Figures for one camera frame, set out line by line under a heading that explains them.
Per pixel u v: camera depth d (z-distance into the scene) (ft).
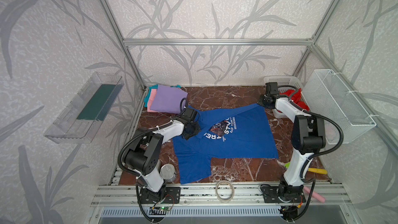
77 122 2.08
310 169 2.64
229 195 2.48
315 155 1.75
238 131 3.16
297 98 3.55
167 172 2.48
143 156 1.52
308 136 1.71
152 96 3.66
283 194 2.19
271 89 2.58
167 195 2.37
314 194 2.37
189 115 2.47
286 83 3.81
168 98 3.53
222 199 2.36
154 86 3.93
